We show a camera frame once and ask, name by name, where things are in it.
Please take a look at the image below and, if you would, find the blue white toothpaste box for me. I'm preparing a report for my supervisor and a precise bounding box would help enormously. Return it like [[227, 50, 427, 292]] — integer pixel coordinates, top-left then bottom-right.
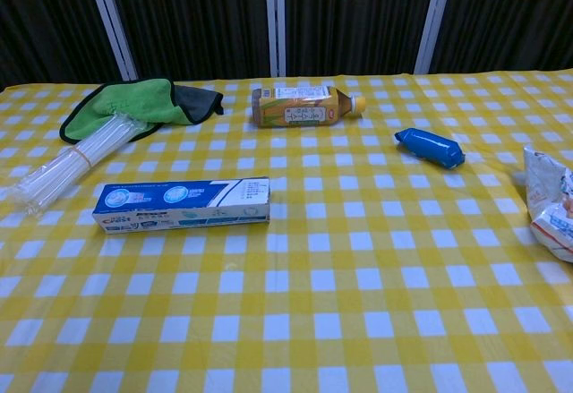
[[91, 176, 272, 235]]

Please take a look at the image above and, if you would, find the yellow corn tea bottle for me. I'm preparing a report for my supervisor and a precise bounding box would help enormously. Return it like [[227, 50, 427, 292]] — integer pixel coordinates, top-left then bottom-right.
[[250, 86, 368, 129]]

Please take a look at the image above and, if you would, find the yellow white checkered tablecloth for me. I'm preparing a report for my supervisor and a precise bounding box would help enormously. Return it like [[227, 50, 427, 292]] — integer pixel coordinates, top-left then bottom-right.
[[0, 68, 573, 393]]

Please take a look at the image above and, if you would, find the blue foil snack packet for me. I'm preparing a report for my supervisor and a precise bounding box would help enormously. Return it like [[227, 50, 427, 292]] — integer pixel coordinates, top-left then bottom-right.
[[393, 127, 466, 171]]

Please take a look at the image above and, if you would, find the green and grey microfiber cloth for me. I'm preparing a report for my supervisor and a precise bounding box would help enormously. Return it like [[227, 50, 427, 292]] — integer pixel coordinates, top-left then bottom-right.
[[59, 78, 225, 146]]

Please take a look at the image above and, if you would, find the tan rubber band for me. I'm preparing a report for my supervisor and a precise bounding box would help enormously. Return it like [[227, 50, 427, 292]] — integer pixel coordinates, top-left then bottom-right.
[[71, 145, 95, 171]]

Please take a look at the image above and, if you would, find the clear plastic straw bundle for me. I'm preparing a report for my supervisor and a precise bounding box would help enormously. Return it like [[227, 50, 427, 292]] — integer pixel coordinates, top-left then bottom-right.
[[7, 113, 149, 218]]

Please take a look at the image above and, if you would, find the white crumpled snack bag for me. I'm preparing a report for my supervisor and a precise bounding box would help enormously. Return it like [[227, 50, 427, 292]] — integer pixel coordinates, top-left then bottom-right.
[[522, 144, 573, 263]]

